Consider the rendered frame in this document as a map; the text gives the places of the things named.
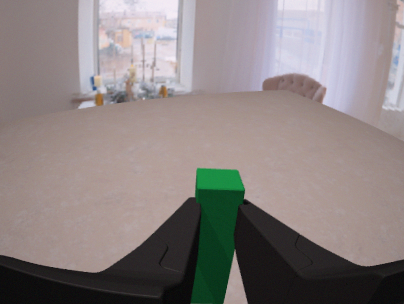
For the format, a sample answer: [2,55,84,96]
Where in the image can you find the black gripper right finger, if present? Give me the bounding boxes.
[234,199,404,304]

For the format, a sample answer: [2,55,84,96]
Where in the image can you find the dark green rectangular post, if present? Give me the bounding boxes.
[191,168,246,304]

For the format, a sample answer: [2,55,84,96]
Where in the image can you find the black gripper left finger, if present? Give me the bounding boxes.
[0,197,201,304]

